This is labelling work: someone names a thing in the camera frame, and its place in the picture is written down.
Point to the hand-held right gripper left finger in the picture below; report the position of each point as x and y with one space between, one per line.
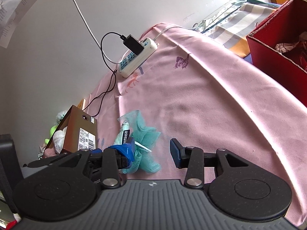
126 152

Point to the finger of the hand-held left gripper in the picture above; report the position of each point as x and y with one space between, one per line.
96 152

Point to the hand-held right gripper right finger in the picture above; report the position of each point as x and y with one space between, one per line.
175 152

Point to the teal mesh bath pouf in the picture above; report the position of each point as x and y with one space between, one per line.
144 134

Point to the brown cardboard box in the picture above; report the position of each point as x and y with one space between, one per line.
76 122

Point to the pink plush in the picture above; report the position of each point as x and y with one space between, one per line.
46 152

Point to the green plush toy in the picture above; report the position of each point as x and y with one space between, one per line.
53 130

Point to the white fluffy pompom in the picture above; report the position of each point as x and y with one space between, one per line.
61 116

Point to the pink printed blanket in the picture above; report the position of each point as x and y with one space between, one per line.
215 100

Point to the white power strip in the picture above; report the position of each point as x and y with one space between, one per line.
138 58

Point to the black charger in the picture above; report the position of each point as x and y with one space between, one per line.
132 44

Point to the orange cloth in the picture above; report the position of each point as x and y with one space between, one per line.
239 46

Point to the red storage box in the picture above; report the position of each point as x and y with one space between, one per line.
280 52

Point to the striped cloth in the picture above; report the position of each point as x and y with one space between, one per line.
239 21

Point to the patterned cloth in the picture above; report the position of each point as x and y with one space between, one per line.
285 46

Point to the paper sheets on wall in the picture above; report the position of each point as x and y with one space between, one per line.
14 12

